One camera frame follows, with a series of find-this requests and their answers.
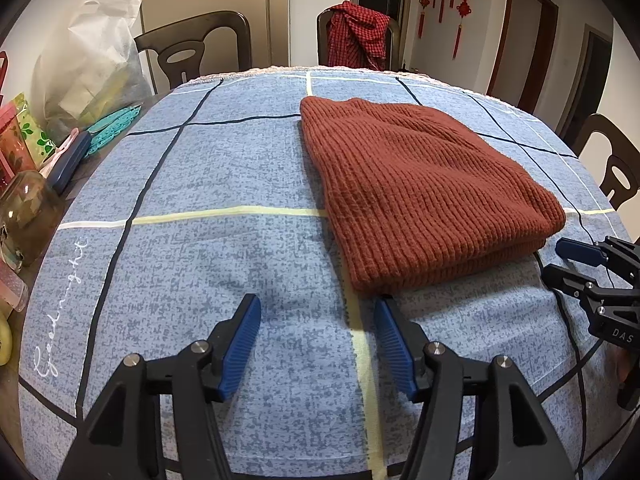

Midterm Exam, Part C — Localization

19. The pink case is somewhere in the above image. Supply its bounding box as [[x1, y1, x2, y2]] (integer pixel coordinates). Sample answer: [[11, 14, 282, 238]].
[[39, 127, 81, 178]]

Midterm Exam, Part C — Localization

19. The dark metal door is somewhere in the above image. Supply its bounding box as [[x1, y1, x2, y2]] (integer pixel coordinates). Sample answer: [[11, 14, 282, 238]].
[[352, 0, 415, 68]]

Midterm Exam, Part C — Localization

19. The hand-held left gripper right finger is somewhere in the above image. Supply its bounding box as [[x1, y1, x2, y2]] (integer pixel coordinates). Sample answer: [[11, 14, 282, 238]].
[[373, 296, 583, 480]]

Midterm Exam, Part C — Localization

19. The person's right hand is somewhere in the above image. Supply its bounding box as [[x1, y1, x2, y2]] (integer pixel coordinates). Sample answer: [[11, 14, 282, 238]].
[[614, 345, 638, 386]]

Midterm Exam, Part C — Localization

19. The teal lace mat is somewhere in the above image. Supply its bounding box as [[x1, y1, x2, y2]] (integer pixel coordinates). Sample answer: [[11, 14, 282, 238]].
[[80, 102, 143, 158]]

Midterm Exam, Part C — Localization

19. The blue glasses case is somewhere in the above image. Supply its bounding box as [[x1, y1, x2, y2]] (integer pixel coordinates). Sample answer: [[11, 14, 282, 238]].
[[47, 131, 93, 196]]

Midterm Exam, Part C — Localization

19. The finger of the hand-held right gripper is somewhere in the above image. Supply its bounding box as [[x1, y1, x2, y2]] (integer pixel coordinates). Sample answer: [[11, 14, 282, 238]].
[[542, 265, 640, 311], [555, 236, 640, 286]]

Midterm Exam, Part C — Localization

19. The yellow green fruit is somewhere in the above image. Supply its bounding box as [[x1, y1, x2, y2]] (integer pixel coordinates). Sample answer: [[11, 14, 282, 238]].
[[0, 312, 13, 366]]

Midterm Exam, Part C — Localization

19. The rust knit sweater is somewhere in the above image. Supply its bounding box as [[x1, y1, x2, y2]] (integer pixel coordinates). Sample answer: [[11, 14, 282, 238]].
[[299, 96, 567, 297]]

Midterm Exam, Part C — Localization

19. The blue checked tablecloth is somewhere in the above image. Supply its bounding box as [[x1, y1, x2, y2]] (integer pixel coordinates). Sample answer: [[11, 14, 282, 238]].
[[17, 65, 631, 480]]

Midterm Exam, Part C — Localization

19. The glass jar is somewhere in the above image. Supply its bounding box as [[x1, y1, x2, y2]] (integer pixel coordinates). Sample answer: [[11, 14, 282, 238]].
[[0, 170, 66, 268]]

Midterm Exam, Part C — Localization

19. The red plaid shirt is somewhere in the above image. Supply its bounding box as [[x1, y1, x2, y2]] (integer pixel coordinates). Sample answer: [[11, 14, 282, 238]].
[[327, 1, 392, 71]]

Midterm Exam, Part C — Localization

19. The green floral packet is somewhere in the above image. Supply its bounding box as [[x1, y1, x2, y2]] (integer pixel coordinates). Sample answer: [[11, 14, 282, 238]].
[[12, 92, 56, 166]]

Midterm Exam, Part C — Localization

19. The pink clear box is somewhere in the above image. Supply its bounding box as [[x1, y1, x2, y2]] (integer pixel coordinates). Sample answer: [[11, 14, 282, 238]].
[[0, 260, 28, 313]]

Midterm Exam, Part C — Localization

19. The brown door frame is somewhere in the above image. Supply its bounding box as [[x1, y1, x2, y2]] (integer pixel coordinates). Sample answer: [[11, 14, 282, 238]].
[[555, 24, 615, 141], [486, 0, 560, 113]]

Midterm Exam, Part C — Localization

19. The white plastic bag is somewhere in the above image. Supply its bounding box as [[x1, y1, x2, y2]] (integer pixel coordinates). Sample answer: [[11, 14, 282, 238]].
[[32, 0, 153, 133]]

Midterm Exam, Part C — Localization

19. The dark wooden chair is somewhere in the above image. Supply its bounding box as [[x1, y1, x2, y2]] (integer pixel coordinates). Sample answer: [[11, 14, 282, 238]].
[[316, 4, 402, 72], [575, 113, 640, 211], [134, 10, 252, 96]]

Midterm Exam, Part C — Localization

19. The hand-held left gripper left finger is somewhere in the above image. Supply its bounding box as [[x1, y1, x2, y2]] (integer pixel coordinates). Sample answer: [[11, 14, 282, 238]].
[[56, 294, 262, 480]]

